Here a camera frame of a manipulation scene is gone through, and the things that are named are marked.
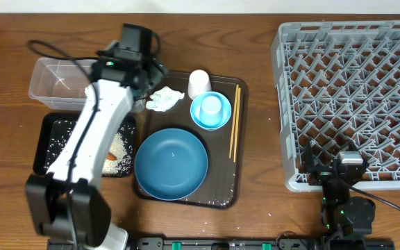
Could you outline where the white tissue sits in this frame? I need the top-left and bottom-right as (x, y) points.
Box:
(146, 86), (185, 112)

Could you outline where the white paper cup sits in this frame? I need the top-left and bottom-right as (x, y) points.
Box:
(187, 69), (212, 99)

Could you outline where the dark blue plate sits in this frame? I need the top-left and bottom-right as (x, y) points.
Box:
(135, 128), (208, 201)

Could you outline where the orange carrot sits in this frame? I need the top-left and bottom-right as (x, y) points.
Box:
(106, 153), (117, 161)

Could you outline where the white rice pile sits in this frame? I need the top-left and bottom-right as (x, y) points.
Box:
(102, 133), (133, 177)

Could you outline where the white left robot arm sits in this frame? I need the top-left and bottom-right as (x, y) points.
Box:
(25, 55), (169, 249)

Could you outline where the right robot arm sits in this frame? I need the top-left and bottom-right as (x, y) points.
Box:
(303, 142), (376, 238)

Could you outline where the grey dishwasher rack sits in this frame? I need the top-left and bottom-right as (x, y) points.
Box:
(271, 20), (400, 192)

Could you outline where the light blue bowl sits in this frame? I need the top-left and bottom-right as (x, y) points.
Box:
(190, 91), (232, 131)

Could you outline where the brown serving tray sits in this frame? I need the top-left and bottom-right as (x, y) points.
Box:
(140, 76), (249, 209)

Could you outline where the wooden chopstick right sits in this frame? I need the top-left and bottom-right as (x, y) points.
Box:
(233, 87), (241, 163)

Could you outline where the wooden chopstick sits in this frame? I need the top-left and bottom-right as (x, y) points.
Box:
(228, 85), (239, 159)
(233, 87), (241, 163)

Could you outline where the wooden chopstick left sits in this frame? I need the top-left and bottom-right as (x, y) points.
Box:
(228, 85), (239, 159)

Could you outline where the clear plastic bin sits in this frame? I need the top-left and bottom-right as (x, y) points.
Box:
(29, 57), (95, 111)

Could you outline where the black tray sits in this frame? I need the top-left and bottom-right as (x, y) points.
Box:
(33, 112), (135, 177)

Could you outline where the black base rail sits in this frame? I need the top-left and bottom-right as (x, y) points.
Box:
(47, 231), (395, 250)

